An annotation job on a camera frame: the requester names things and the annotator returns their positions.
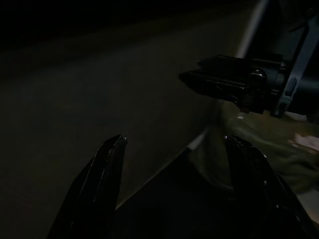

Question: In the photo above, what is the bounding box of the black floor mat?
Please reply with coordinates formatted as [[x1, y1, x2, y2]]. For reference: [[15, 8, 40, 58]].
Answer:
[[113, 146, 240, 239]]

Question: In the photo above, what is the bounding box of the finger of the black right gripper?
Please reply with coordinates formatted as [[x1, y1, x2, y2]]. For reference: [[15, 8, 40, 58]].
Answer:
[[178, 70, 250, 102], [196, 55, 252, 73]]

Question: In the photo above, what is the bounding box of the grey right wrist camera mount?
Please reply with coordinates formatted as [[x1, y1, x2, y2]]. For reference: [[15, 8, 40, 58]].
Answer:
[[270, 22, 319, 118]]

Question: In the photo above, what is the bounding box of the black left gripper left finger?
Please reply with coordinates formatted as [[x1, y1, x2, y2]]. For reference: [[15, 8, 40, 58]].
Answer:
[[48, 134, 129, 239]]

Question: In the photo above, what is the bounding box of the olive camouflage cloth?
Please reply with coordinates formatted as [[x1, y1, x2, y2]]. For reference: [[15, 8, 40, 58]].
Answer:
[[206, 99, 319, 202]]

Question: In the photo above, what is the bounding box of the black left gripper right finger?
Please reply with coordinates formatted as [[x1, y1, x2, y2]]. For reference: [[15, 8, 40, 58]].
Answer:
[[223, 135, 319, 239]]

